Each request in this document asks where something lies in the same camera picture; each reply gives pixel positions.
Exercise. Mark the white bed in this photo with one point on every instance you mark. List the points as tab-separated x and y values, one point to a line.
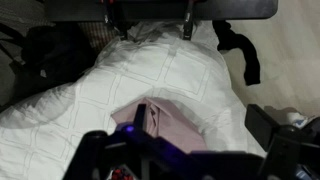
150	70

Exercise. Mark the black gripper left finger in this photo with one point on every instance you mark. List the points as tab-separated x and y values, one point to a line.
140	116

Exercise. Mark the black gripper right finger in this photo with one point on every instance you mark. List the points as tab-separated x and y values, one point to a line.
261	123

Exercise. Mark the plaid woven rug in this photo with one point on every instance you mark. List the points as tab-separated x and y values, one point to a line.
96	35

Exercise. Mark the black garment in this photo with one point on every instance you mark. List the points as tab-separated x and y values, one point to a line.
248	56

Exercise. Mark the pink clothing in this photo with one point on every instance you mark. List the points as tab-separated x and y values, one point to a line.
173	123

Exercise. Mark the white and blue small object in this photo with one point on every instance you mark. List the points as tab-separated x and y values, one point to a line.
298	119

